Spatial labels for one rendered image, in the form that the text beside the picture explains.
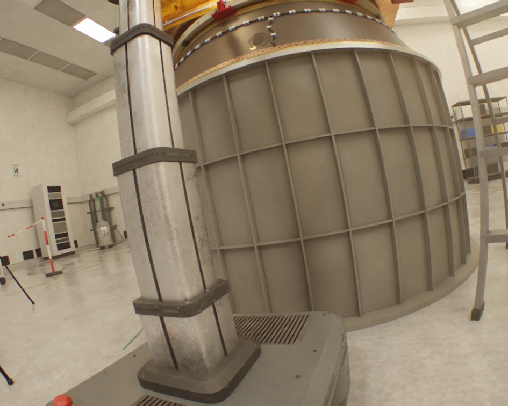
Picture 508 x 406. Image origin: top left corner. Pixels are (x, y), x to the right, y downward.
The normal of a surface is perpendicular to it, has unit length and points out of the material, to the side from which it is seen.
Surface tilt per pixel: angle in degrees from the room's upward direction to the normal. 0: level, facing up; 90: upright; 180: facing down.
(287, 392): 0
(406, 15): 90
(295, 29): 62
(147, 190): 90
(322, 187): 90
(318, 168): 90
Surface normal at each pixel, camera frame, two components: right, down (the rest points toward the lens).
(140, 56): -0.14, 0.04
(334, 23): 0.02, -0.47
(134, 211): -0.38, 0.09
